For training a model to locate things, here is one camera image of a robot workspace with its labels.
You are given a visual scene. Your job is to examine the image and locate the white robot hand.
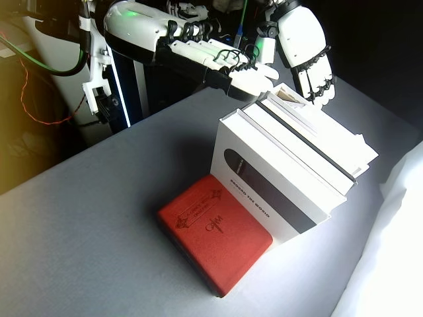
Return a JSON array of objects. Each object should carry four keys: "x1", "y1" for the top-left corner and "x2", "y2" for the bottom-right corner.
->
[
  {"x1": 103, "y1": 1, "x2": 279, "y2": 102},
  {"x1": 253, "y1": 1, "x2": 337, "y2": 110}
]

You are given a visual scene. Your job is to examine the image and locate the black LET IT BE book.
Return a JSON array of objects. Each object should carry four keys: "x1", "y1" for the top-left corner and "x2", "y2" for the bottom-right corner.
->
[{"x1": 242, "y1": 100, "x2": 360, "y2": 199}]

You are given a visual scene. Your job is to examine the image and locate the white FASHIONINDIA book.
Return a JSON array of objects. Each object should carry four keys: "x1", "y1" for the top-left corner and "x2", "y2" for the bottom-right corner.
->
[{"x1": 272, "y1": 82, "x2": 380, "y2": 176}]

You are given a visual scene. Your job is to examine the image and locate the black DUET INTENTIONS book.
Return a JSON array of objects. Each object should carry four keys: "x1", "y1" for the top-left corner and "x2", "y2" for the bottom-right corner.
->
[{"x1": 259, "y1": 92, "x2": 371, "y2": 185}]

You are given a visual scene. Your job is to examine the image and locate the white AROUND THE WORLD book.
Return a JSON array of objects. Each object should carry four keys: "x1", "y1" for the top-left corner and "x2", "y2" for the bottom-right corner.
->
[{"x1": 209, "y1": 110, "x2": 348, "y2": 248}]

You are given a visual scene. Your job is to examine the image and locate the red leather-bound book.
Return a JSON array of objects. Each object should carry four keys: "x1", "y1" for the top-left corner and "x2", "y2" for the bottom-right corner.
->
[{"x1": 157, "y1": 174, "x2": 274, "y2": 297}]

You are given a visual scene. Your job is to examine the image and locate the white robot body column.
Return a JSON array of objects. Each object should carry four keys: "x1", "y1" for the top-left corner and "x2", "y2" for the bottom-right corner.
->
[{"x1": 19, "y1": 13, "x2": 149, "y2": 146}]

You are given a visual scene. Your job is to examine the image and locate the grey table cloth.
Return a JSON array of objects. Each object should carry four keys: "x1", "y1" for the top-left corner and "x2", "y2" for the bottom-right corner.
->
[{"x1": 0, "y1": 77, "x2": 423, "y2": 317}]

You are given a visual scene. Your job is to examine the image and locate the white cloth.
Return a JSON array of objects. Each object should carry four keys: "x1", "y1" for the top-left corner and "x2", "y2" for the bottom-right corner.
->
[{"x1": 330, "y1": 140, "x2": 423, "y2": 317}]

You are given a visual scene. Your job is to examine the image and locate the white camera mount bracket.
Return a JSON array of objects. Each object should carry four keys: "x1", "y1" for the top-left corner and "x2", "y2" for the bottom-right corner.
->
[{"x1": 81, "y1": 29, "x2": 114, "y2": 115}]

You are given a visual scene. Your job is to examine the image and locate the thin green cable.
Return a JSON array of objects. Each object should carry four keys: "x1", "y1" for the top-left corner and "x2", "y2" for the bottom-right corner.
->
[{"x1": 233, "y1": 0, "x2": 249, "y2": 49}]

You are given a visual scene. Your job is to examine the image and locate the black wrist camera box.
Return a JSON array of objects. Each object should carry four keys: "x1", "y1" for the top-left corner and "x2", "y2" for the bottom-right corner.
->
[{"x1": 94, "y1": 85, "x2": 122, "y2": 126}]

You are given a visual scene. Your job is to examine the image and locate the black green-striped cable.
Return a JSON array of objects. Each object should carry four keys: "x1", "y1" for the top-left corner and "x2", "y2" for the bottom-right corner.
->
[{"x1": 0, "y1": 32, "x2": 92, "y2": 77}]

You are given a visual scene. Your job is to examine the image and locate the thin red wire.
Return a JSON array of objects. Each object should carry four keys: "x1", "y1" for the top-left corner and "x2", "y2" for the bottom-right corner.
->
[{"x1": 0, "y1": 31, "x2": 87, "y2": 126}]

